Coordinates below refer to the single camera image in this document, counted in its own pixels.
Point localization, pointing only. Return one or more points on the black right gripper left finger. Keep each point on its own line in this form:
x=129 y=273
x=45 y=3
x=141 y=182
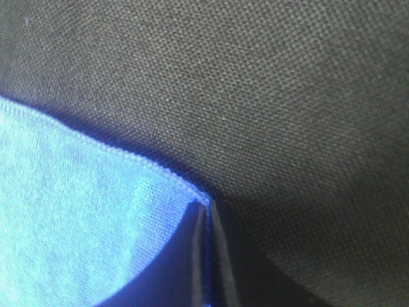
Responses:
x=175 y=276

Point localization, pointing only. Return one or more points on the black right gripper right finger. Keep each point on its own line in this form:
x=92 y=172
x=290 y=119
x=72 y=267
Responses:
x=242 y=275

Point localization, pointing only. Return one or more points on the blue microfibre towel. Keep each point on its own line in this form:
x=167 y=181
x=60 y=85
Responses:
x=80 y=220

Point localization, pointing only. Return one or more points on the black table cloth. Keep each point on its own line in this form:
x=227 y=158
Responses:
x=291 y=114

